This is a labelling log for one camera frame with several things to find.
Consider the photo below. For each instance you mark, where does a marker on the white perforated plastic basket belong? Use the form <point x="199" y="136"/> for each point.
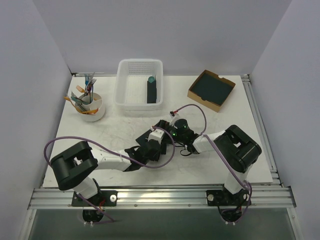
<point x="130" y="92"/>

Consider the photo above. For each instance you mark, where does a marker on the white utensil holder cup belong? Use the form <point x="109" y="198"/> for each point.
<point x="96" y="105"/>

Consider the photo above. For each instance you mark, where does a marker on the aluminium frame rail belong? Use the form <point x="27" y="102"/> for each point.
<point x="160" y="198"/>

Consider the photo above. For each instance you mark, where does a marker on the orange plastic fork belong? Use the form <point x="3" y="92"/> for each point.
<point x="80" y="89"/>

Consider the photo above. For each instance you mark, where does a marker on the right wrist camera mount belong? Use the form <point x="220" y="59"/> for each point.
<point x="174" y="117"/>

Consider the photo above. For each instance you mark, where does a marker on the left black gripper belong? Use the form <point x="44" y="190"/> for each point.
<point x="160" y="147"/>

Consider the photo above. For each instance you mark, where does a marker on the silver metal fork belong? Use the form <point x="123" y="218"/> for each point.
<point x="89" y="83"/>

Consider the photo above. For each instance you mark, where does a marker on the brown cardboard napkin box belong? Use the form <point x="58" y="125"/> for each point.
<point x="210" y="90"/>

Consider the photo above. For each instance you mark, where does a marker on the dark rolled napkin bundle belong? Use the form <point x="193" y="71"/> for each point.
<point x="152" y="92"/>

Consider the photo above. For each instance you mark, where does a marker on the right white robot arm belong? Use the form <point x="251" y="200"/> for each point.
<point x="237" y="150"/>

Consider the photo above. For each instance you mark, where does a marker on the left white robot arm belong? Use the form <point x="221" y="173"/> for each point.
<point x="73" y="166"/>

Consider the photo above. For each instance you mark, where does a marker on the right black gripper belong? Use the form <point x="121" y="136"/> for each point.
<point x="181" y="133"/>

